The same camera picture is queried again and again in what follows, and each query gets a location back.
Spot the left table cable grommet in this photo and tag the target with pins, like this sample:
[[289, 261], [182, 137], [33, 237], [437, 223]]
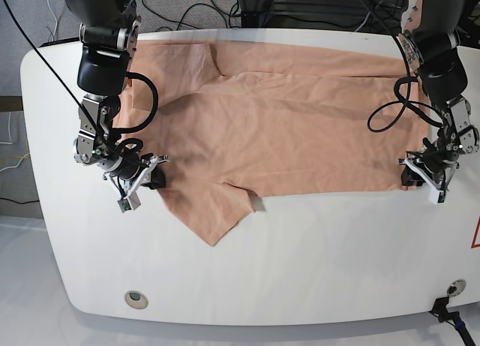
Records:
[[136, 300]]

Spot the black aluminium frame post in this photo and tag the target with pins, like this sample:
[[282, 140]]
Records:
[[254, 13]]

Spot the right table cable grommet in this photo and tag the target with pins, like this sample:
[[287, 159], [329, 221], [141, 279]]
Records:
[[456, 288]]

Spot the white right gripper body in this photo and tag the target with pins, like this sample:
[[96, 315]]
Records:
[[126, 175]]

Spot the black clamp mount with cable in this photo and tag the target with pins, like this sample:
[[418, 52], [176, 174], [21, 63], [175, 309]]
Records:
[[443, 315]]

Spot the table cable grommet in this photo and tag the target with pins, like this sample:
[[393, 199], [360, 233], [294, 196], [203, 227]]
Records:
[[456, 288], [136, 300]]

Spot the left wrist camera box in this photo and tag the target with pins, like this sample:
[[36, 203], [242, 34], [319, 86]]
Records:
[[437, 195]]

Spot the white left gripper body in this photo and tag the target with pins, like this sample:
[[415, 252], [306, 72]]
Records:
[[433, 171]]

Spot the black flat bar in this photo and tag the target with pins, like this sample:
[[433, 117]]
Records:
[[58, 42]]

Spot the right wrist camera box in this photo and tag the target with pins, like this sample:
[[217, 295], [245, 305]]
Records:
[[129, 203]]

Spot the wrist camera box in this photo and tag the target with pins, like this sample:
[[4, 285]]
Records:
[[437, 195], [129, 203]]

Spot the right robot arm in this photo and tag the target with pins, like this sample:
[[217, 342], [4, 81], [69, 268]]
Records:
[[108, 33]]

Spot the peach pink T-shirt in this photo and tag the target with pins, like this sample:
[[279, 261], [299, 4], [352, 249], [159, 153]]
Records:
[[240, 119]]

